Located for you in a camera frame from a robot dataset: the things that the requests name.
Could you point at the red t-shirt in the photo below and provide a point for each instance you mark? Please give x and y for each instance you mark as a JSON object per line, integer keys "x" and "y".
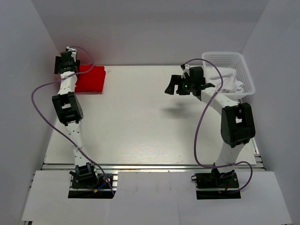
{"x": 91, "y": 82}

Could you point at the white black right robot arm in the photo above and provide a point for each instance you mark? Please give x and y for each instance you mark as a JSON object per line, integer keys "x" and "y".
{"x": 237, "y": 123}

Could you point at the white plastic basket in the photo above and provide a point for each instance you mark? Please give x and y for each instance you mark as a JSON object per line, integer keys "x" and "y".
{"x": 233, "y": 68}

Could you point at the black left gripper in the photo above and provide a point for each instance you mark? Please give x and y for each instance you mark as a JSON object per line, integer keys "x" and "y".
{"x": 59, "y": 61}

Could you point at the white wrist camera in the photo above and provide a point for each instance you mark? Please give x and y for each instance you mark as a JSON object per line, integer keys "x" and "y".
{"x": 72, "y": 50}
{"x": 185, "y": 71}

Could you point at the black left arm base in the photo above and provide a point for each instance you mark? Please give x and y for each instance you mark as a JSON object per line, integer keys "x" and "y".
{"x": 98, "y": 190}

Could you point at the aluminium rail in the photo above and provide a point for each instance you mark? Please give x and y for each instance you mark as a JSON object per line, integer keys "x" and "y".
{"x": 124, "y": 167}

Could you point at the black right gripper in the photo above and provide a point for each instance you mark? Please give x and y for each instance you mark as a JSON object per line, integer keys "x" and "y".
{"x": 175, "y": 79}

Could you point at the white t-shirt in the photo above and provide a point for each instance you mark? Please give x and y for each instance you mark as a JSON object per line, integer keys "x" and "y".
{"x": 230, "y": 81}

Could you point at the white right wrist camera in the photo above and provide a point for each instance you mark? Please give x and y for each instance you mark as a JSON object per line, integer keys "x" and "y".
{"x": 185, "y": 71}

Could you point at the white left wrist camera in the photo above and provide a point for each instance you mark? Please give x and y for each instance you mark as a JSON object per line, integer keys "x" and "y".
{"x": 72, "y": 50}

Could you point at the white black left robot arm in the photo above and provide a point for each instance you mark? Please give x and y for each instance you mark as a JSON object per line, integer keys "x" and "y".
{"x": 70, "y": 114}

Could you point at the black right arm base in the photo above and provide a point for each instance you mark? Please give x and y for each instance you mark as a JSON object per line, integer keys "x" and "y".
{"x": 210, "y": 186}

